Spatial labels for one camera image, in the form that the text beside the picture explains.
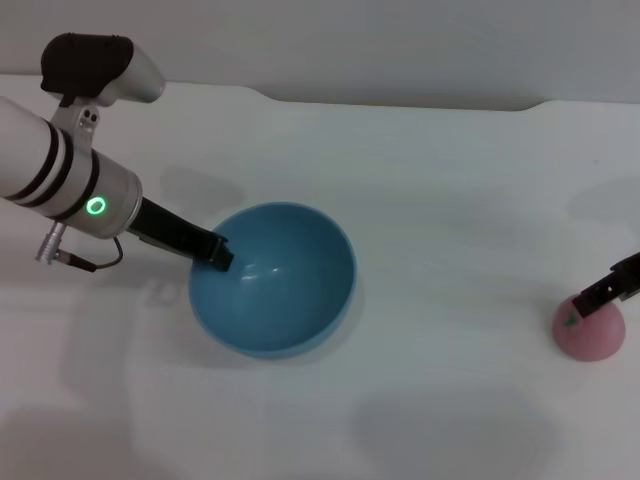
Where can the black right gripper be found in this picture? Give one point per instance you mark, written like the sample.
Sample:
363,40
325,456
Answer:
631,272

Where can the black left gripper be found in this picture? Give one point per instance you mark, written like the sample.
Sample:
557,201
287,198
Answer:
165,227

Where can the pink toy peach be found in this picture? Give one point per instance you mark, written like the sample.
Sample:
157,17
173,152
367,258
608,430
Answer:
590,335

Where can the blue bowl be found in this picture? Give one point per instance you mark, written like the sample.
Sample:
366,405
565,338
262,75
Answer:
280,290

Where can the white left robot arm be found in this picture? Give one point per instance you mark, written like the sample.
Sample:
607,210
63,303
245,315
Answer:
45,160

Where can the black and white wrist camera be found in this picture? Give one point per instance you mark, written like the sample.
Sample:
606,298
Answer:
90,65

